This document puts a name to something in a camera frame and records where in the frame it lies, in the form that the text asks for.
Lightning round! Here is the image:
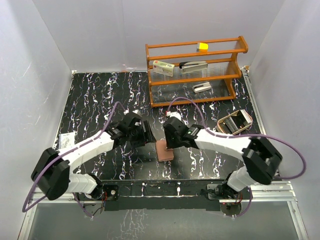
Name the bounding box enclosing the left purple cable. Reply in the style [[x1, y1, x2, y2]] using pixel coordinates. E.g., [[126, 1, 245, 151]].
[[22, 101, 131, 218]]

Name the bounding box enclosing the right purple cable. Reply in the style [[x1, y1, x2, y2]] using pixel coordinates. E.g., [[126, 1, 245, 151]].
[[166, 96, 307, 218]]

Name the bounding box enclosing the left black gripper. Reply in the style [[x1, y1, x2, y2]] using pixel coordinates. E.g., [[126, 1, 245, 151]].
[[127, 120, 156, 148]]

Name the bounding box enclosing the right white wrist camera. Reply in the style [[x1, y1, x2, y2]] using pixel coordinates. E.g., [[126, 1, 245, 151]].
[[165, 111, 182, 121]]

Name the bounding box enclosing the grey black stapler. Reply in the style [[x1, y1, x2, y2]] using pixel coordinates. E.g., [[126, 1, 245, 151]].
[[179, 61, 209, 74]]

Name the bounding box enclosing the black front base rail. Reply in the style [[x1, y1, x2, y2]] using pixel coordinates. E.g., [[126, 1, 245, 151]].
[[82, 178, 253, 212]]

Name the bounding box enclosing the white staples box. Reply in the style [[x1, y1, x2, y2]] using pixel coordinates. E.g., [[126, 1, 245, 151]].
[[152, 60, 175, 77]]

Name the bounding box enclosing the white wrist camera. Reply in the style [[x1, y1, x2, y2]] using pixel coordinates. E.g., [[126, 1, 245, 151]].
[[165, 111, 182, 121], [132, 109, 141, 116]]

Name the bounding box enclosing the pink leather card holder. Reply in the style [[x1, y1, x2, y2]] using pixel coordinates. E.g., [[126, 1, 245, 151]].
[[155, 139, 174, 162]]

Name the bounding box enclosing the yellow grey eraser block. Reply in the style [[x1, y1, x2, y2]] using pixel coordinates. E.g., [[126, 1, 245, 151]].
[[196, 42, 209, 53]]

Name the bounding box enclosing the beige oval card tray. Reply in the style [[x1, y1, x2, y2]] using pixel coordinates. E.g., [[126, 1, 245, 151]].
[[215, 109, 253, 135]]

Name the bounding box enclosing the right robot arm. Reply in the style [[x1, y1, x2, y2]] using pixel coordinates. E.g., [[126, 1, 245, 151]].
[[163, 116, 283, 199]]

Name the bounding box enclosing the white printed leaflet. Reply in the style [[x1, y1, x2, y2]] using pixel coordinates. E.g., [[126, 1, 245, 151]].
[[58, 132, 75, 149]]

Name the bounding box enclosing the purple cable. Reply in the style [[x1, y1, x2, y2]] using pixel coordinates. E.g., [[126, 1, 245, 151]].
[[22, 101, 131, 218], [166, 96, 307, 218]]

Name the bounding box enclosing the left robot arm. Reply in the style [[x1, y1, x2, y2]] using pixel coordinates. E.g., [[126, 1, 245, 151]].
[[31, 111, 156, 201]]

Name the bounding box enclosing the orange wooden shelf rack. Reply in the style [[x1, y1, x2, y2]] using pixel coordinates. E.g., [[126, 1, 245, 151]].
[[145, 35, 249, 108]]

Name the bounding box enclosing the small white stapler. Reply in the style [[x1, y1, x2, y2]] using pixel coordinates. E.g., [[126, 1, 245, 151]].
[[192, 82, 212, 94]]

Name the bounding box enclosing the stack of credit cards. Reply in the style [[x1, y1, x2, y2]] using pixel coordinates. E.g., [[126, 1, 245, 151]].
[[240, 109, 253, 126]]

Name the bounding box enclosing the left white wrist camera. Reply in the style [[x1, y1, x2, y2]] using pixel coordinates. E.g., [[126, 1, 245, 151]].
[[132, 109, 141, 116]]

